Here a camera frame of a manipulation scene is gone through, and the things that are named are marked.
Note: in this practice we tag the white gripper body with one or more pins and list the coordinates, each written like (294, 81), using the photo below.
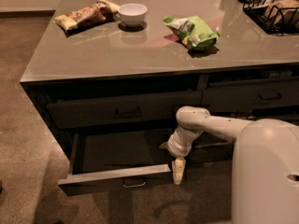
(176, 149)

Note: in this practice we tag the drawer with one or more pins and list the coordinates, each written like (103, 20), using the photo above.
(246, 96)
(282, 114)
(221, 151)
(119, 109)
(113, 161)

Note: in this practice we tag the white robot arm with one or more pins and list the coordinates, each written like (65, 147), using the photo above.
(265, 167)

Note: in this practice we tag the grey drawer cabinet island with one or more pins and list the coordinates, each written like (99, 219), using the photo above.
(115, 60)

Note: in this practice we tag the green chip bag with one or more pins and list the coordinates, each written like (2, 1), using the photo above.
(192, 32)

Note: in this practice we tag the white bowl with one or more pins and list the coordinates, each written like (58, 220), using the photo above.
(132, 14)

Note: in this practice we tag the brown yellow snack bag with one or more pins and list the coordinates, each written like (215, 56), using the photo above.
(100, 12)

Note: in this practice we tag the brown bag in basket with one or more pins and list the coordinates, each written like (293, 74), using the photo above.
(282, 12)

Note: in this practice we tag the black wire basket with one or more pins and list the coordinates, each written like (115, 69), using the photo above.
(255, 10)

